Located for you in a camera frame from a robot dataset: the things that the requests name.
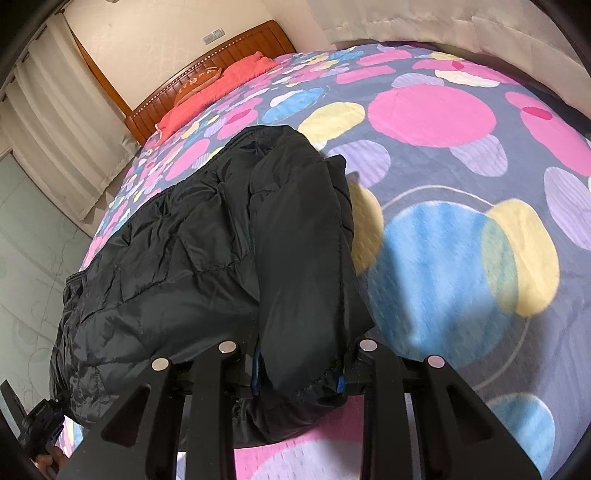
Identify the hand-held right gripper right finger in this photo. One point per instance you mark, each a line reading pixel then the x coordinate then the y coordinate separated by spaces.
pixel 340 384

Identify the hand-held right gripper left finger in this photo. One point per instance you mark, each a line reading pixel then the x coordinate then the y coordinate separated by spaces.
pixel 258 374

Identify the black puffer jacket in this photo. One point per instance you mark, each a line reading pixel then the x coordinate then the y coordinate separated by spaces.
pixel 184 277

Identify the person's left hand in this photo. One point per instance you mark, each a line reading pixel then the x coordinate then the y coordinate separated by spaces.
pixel 48 463

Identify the frosted glass sliding door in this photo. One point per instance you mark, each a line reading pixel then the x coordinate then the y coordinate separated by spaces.
pixel 32 254

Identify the dotted colourful bedspread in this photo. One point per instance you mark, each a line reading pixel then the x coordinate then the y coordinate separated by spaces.
pixel 438 115

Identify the cream curtain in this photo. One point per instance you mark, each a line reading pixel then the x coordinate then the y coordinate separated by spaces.
pixel 392 23
pixel 55 124

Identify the red pillow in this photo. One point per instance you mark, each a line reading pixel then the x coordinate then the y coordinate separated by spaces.
pixel 217 87

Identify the orange-brown cushion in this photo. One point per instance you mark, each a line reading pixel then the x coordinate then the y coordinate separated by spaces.
pixel 198 84

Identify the wooden bed headboard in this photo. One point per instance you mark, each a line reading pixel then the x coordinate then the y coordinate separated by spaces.
pixel 249 44

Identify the wall socket panel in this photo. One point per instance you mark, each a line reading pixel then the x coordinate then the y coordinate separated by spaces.
pixel 214 36

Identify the wooden wall trim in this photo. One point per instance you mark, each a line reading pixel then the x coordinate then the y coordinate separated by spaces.
pixel 97 64

